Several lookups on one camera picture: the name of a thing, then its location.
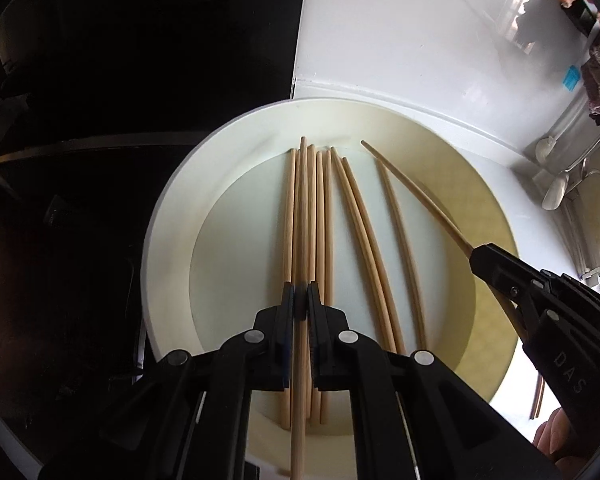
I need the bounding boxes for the person's right hand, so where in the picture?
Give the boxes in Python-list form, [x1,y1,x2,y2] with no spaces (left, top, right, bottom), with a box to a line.
[532,408,572,460]

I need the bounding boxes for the blue wall sticker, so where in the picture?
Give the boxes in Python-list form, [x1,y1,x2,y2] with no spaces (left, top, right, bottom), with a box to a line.
[562,65,581,92]

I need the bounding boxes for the metal rack stand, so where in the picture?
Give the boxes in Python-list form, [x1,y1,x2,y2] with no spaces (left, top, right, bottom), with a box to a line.
[562,169,600,286]

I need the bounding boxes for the round white basin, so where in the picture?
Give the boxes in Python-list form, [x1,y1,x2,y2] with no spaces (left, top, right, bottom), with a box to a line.
[139,96,522,438]

